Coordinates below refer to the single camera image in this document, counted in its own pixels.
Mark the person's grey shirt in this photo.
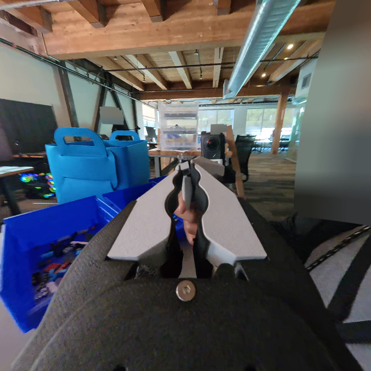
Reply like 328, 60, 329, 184
304, 226, 371, 371

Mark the silver ventilation duct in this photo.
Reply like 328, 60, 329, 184
223, 0, 302, 100

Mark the black mesh office chair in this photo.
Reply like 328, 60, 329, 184
234, 135, 257, 183

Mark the black harness strap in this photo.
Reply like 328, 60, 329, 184
328, 246, 371, 322

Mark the clear plastic drawer stack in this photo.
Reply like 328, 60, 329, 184
157, 99, 200, 152

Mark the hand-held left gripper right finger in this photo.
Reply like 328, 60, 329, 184
191, 163, 268, 278

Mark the computer with coloured lights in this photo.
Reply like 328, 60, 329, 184
20, 171, 57, 200

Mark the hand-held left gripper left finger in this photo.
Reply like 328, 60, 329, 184
107, 169, 181, 269

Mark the blue plastic bin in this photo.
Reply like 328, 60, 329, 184
97, 175, 174, 241
0, 196, 116, 334

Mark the person's right hand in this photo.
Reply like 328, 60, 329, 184
174, 197, 199, 245

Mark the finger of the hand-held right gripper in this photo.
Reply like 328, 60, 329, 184
181, 167, 194, 211
192, 156, 225, 177

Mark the side table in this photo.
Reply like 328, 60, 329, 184
0, 166, 35, 216

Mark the pile of lego pieces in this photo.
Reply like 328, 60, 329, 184
31, 225, 100, 302

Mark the black patterned cord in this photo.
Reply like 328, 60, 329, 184
306, 225, 371, 272

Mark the person's black jacket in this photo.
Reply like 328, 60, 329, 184
270, 213, 363, 263

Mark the black wall board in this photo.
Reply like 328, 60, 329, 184
0, 99, 58, 161

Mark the light blue felt bag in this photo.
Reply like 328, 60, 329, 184
45, 128, 150, 205

